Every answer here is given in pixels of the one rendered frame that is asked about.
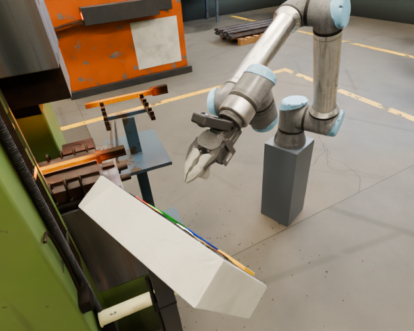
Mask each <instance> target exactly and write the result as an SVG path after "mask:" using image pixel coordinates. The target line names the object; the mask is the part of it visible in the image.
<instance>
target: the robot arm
mask: <svg viewBox="0 0 414 331"><path fill-rule="evenodd" d="M350 11H351V4H350V0H288V1H286V2H284V3H283V4H282V5H281V6H280V7H279V8H278V9H277V10H276V11H275V13H274V15H273V22H272V23H271V24H270V25H269V27H268V28H267V30H266V31H265V32H264V33H263V34H262V36H261V37H260V38H259V40H258V41H257V42H256V44H255V45H254V46H253V48H252V49H251V50H250V52H249V53H248V54H247V55H246V56H245V58H244V59H243V61H242V62H241V63H240V64H239V66H238V67H237V69H236V70H235V71H234V72H233V73H232V75H231V76H230V78H229V79H228V80H227V81H226V82H225V83H224V84H223V85H222V87H221V88H220V89H219V88H218V87H216V88H213V89H212V90H211V91H210V92H209V94H208V98H207V107H208V111H209V113H211V114H213V115H215V116H217V117H218V118H217V117H213V116H210V115H209V114H207V113H205V112H201V113H198V112H193V115H192V118H191V121H192V122H194V123H196V124H197V125H198V126H199V127H203V128H205V127H210V129H207V130H205V131H202V133H201V134H200V135H199V136H198V137H196V139H195V140H194V141H193V142H192V143H191V145H190V147H189V149H188V152H187V156H186V158H185V160H186V161H185V167H184V172H183V181H184V182H186V183H190V182H191V181H194V180H195V179H196V178H197V177H200V178H202V179H207V178H209V176H210V166H211V165H212V164H214V163H215V162H216V163H218V164H220V165H224V166H225V167H226V166H227V164H228V163H229V161H230V160H231V158H232V157H233V155H234V153H235V152H236V150H235V149H234V147H233V145H234V144H235V143H236V141H237V139H238V138H239V137H240V135H241V133H242V131H241V128H244V127H247V126H248V124H250V125H251V127H252V128H253V130H255V131H257V132H260V133H264V132H267V131H270V130H271V129H273V128H274V127H275V126H276V125H277V122H278V120H279V124H278V130H277V132H276V134H275V136H274V143H275V144H276V145H277V146H279V147H281V148H285V149H297V148H302V147H303V146H304V145H305V144H306V136H305V133H304V131H309V132H312V133H317V134H320V135H326V136H330V137H334V136H336V134H337V133H338V130H339V129H340V126H341V124H342V120H343V118H344V114H345V111H344V110H340V105H339V103H337V101H336V96H337V88H338V74H339V66H340V52H341V44H342V31H343V29H344V28H345V27H346V26H347V25H348V22H349V19H350ZM304 26H309V27H313V102H312V103H311V104H309V103H308V99H307V98H306V97H303V96H298V95H296V96H289V97H286V98H284V99H283V100H282V101H281V105H280V108H279V116H278V110H277V108H276V105H275V100H274V97H273V93H272V88H273V86H275V83H276V81H277V78H276V76H275V74H274V73H273V72H272V71H271V70H270V69H269V68H267V67H268V65H269V63H270V62H271V61H272V60H273V58H274V56H275V55H276V54H277V52H278V51H279V49H280V48H281V47H282V45H283V44H284V42H285V41H286V40H287V38H288V37H289V35H290V34H292V33H294V32H296V31H297V30H298V29H299V28H301V27H304ZM200 151H201V152H200ZM230 153H232V155H231V157H230V159H229V160H228V161H226V159H227V157H228V156H229V155H230Z"/></svg>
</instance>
